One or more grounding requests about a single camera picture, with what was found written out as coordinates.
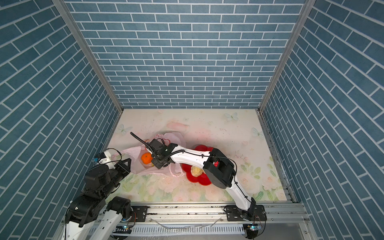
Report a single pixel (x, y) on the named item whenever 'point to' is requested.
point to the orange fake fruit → (146, 158)
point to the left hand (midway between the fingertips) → (133, 159)
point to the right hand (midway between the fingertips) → (155, 158)
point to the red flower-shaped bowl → (203, 179)
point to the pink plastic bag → (133, 155)
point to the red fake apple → (216, 164)
